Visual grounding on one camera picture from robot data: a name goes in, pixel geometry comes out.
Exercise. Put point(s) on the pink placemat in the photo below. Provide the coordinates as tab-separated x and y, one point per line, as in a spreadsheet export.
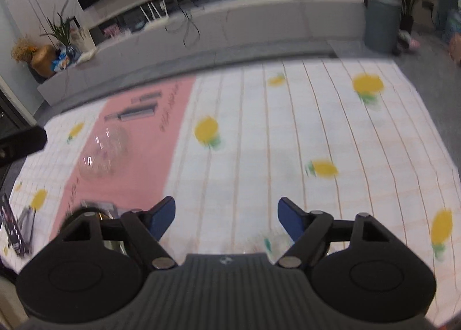
144	135

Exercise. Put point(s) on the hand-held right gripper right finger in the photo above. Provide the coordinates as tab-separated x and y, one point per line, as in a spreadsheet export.
291	220

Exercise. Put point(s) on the grey marble cabinet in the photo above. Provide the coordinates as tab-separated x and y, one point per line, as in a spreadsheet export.
234	23

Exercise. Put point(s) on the plant in white pot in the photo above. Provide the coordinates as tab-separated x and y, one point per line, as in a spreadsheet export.
70	32

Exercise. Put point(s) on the gold vase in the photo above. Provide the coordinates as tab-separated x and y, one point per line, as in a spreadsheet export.
45	61

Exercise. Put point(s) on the pink slippers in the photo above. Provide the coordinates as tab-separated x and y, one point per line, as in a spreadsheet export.
408	41

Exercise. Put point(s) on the black smartphone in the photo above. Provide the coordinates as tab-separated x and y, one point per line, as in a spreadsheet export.
10	225

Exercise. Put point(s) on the stainless steel bowl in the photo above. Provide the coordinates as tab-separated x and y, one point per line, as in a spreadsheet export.
113	209

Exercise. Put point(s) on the blue snack packets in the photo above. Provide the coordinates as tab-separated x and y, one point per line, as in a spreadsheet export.
64	59

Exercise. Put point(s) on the clear glass plate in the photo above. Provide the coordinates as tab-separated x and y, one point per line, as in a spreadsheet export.
104	153

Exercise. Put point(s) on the white router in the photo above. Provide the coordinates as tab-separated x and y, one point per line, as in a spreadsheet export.
156	16

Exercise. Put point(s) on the lemon-print checked tablecloth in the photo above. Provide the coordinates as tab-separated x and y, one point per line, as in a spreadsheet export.
306	135

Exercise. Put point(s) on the dried yellow flowers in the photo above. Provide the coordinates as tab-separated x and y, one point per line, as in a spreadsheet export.
23	52

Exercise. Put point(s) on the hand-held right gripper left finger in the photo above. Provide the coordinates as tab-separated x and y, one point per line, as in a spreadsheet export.
162	218

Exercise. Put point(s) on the metal phone stand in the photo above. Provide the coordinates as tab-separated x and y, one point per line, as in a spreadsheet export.
28	229

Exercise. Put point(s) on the grey trash bin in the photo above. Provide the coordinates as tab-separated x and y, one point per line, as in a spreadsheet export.
382	22

